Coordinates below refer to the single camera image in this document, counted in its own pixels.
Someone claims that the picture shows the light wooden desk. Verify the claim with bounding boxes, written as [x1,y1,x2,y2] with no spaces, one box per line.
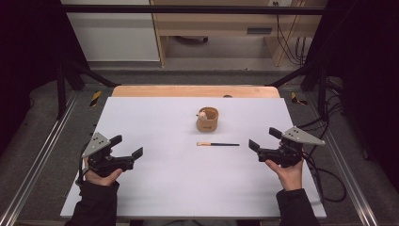
[150,0,329,68]

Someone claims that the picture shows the white cabinet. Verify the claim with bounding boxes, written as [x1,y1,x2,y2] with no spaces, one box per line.
[60,0,161,62]

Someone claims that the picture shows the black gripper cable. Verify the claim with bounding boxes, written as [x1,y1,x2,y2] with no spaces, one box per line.
[295,93,348,203]

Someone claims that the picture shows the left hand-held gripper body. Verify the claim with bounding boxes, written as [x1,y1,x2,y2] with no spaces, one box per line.
[81,131,136,178]

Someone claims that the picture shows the black frame stand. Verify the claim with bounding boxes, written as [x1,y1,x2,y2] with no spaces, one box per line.
[56,58,122,121]
[265,60,329,121]

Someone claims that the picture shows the black horizontal frame bar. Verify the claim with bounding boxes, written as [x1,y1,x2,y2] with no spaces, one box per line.
[60,4,327,16]

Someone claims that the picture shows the person's right hand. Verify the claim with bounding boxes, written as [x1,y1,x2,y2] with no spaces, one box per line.
[264,157,306,192]

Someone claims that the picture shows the yellow-black hazard tape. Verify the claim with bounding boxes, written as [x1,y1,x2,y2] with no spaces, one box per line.
[89,90,104,108]
[290,91,309,106]

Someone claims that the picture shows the white table board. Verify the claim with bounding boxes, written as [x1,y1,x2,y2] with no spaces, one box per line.
[59,96,327,219]

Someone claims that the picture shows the wooden table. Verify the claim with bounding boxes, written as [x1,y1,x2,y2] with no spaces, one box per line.
[111,85,281,99]

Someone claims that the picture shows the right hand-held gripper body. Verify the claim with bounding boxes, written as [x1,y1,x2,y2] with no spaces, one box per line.
[257,125,327,169]

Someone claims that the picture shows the aluminium rail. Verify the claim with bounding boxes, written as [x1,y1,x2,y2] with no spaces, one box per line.
[0,90,80,226]
[304,90,381,226]

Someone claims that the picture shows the person's left hand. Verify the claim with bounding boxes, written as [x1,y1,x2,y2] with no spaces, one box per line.
[83,157,124,187]

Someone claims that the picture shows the tan holder cup with figure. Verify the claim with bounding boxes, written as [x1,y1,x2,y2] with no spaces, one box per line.
[195,106,220,134]

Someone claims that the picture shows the black curtain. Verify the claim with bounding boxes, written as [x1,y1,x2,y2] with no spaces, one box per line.
[0,0,88,156]
[305,0,399,183]

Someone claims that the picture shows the pen with orange cap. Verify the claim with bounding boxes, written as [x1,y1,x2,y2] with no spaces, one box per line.
[196,141,241,148]

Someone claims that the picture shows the black hanging cables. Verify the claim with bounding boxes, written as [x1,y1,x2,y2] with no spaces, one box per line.
[275,1,308,67]

